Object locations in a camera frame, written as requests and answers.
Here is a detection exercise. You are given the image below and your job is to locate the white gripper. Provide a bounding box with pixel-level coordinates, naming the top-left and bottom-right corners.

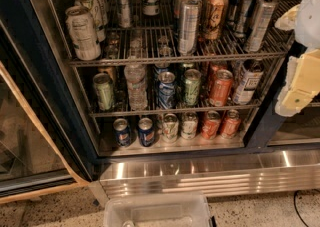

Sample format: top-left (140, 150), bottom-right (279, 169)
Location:
top-left (274, 0), bottom-right (320, 117)

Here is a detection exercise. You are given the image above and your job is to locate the orange can middle shelf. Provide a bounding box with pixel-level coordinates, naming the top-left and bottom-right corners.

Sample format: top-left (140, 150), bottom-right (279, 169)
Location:
top-left (209, 69), bottom-right (233, 107)

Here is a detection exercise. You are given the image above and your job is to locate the orange lacroix can front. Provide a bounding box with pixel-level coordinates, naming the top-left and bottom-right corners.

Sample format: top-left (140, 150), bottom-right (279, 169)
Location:
top-left (202, 0), bottom-right (229, 40)

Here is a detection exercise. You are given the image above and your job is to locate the orange can bottom right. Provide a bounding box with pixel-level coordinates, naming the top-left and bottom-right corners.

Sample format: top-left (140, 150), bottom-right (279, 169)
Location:
top-left (220, 110), bottom-right (241, 139)

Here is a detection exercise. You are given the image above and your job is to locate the green lacroix can middle shelf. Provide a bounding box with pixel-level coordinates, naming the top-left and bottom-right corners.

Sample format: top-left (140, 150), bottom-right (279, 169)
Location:
top-left (183, 69), bottom-right (201, 106)

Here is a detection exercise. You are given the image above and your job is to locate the tall silver redbull can centre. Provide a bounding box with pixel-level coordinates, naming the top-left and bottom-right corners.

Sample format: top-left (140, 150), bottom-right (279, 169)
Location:
top-left (178, 0), bottom-right (202, 55)

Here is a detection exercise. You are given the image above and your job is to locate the orange can bottom left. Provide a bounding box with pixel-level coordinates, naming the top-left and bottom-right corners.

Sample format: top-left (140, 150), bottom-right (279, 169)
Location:
top-left (201, 111), bottom-right (221, 140)

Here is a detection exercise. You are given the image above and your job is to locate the white can bottom centre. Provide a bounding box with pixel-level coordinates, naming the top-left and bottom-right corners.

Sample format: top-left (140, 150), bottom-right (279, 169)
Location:
top-left (181, 112), bottom-right (198, 140)

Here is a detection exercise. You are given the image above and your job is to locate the blue can middle shelf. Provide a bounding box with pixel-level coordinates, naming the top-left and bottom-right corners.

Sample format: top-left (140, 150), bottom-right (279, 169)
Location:
top-left (158, 71), bottom-right (176, 109)

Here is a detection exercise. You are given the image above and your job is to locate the white green can bottom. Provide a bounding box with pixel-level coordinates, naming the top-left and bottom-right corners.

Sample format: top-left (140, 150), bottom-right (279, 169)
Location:
top-left (162, 113), bottom-right (179, 143)

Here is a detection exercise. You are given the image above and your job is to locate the white green can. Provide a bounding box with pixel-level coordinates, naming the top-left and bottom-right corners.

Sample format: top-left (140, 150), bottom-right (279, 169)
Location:
top-left (162, 113), bottom-right (179, 143)
top-left (75, 0), bottom-right (106, 42)

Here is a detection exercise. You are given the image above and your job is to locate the blue pepsi can right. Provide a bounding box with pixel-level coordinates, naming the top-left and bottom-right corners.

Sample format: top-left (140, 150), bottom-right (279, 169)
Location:
top-left (138, 117), bottom-right (155, 147)

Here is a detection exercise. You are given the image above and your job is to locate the blue pepsi can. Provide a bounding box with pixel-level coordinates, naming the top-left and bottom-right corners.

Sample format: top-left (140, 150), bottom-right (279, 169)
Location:
top-left (113, 118), bottom-right (131, 147)
top-left (138, 117), bottom-right (155, 147)

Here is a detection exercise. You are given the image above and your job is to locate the blue pepsi can left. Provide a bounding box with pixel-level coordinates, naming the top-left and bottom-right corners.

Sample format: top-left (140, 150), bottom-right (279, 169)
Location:
top-left (113, 118), bottom-right (131, 147)

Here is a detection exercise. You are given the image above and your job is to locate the green can middle shelf left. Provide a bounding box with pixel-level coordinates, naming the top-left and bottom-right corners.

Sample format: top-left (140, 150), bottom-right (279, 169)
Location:
top-left (93, 73), bottom-right (114, 111)

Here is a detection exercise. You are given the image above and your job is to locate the white can front left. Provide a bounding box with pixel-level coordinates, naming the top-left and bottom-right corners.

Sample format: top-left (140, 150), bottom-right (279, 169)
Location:
top-left (66, 6), bottom-right (101, 61)

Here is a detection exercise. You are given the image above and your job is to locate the open glass fridge door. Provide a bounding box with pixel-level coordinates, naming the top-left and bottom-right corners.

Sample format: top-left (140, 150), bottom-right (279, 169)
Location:
top-left (0, 0), bottom-right (96, 203)

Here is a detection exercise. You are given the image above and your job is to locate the dark bottle white label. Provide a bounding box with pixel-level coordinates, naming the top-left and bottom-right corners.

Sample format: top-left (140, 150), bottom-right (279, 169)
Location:
top-left (232, 59), bottom-right (264, 105)

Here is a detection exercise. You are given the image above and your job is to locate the clear water bottle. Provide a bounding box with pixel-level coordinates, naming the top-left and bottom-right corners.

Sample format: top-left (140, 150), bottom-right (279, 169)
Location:
top-left (124, 64), bottom-right (148, 111)

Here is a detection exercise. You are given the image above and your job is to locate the clear plastic bin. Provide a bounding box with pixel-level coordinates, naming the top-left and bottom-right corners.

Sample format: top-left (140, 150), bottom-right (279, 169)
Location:
top-left (103, 192), bottom-right (213, 227)

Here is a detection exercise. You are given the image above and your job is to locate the middle wire shelf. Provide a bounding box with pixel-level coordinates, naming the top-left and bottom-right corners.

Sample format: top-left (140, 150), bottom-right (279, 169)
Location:
top-left (90, 87), bottom-right (262, 118)

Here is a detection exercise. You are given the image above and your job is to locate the wire shelf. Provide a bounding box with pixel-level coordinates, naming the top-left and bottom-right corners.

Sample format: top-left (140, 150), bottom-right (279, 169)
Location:
top-left (69, 0), bottom-right (293, 68)
top-left (90, 87), bottom-right (262, 118)

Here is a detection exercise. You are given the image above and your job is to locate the top wire shelf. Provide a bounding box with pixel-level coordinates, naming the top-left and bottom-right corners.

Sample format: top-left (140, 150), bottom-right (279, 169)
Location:
top-left (69, 0), bottom-right (293, 68)

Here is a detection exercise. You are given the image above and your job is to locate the black cable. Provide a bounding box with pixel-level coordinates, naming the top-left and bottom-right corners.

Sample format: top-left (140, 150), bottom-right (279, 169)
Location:
top-left (293, 189), bottom-right (320, 227)

